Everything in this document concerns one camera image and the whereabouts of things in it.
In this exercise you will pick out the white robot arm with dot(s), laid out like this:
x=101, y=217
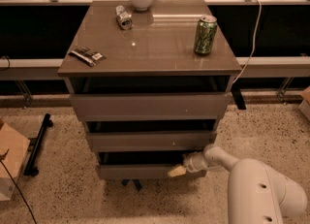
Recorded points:
x=257, y=194

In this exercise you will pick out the grey drawer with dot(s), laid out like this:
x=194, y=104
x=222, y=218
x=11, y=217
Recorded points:
x=138, y=164
x=149, y=107
x=150, y=141

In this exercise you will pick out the black metal stand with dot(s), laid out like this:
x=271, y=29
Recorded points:
x=34, y=147

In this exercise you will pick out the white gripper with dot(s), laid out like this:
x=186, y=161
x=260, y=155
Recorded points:
x=190, y=163

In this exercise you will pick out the grey bottom drawer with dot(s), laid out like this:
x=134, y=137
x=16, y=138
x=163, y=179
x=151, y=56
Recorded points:
x=138, y=164

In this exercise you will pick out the grey drawer cabinet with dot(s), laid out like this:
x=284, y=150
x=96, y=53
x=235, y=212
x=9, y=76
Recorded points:
x=155, y=56

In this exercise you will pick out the grey middle drawer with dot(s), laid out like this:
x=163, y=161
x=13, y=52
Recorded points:
x=150, y=141

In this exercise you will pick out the black snack wrapper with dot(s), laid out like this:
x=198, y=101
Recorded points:
x=87, y=55

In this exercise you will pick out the crushed silver can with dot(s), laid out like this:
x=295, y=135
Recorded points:
x=123, y=18

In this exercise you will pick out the cardboard box right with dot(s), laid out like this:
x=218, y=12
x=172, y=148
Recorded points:
x=305, y=104

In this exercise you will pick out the grey top drawer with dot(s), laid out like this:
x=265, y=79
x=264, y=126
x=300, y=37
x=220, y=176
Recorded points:
x=149, y=107

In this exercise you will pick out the cardboard box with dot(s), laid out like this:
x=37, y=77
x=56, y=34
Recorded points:
x=13, y=149
x=305, y=104

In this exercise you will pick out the blue tape cross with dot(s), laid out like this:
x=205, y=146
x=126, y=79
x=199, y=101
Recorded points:
x=136, y=182

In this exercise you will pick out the green soda can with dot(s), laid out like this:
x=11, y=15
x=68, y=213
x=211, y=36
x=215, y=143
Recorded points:
x=205, y=34

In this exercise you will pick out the cardboard box left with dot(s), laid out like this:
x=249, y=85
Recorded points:
x=13, y=149

